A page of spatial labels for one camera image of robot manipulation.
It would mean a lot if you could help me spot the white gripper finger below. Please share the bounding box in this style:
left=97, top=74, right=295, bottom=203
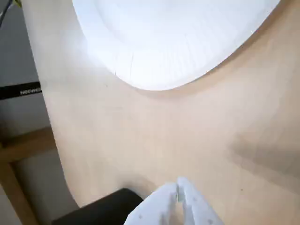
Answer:
left=124, top=181, right=179, bottom=225
left=177, top=177, right=225, bottom=225

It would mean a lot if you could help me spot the black pot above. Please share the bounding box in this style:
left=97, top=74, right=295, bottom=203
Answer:
left=52, top=187, right=144, bottom=225

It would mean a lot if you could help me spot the white paper plate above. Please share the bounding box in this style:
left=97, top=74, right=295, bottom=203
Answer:
left=71, top=0, right=282, bottom=91

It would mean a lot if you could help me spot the wooden storage shelf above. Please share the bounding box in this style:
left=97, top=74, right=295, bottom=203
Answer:
left=0, top=127, right=58, bottom=225

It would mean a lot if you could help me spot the black Neewer stand bar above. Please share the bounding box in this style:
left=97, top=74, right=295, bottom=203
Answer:
left=0, top=81, right=43, bottom=100

